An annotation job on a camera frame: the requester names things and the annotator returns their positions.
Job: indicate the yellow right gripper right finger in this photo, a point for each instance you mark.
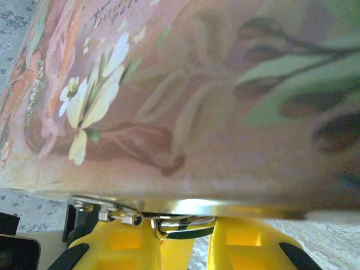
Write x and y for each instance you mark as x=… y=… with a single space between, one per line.
x=244 y=253

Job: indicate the pink floral box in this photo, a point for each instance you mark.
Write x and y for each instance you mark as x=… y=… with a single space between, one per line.
x=197 y=112

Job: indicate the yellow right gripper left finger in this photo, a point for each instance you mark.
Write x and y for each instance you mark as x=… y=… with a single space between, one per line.
x=123 y=253

